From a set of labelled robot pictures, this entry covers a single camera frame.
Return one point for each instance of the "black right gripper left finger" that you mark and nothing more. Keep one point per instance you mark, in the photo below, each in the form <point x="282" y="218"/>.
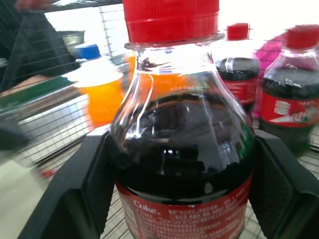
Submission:
<point x="74" y="189"/>

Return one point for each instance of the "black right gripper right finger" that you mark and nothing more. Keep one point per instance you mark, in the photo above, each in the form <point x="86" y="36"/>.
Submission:
<point x="281" y="189"/>

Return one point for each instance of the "cola bottle with red cap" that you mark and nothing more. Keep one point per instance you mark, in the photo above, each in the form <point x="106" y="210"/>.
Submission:
<point x="182" y="139"/>
<point x="238" y="72"/>
<point x="289" y="99"/>

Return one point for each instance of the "green conveyor belt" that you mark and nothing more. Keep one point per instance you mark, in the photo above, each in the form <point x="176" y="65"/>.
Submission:
<point x="32" y="92"/>

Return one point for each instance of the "orange soda bottle blue cap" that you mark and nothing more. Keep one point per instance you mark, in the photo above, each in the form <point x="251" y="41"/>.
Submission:
<point x="99" y="92"/>

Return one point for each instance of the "magenta bottle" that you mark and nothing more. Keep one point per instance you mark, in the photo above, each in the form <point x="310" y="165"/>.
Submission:
<point x="268" y="53"/>

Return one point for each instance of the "person in dark clothing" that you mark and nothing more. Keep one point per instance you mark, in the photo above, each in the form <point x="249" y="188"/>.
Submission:
<point x="30" y="42"/>

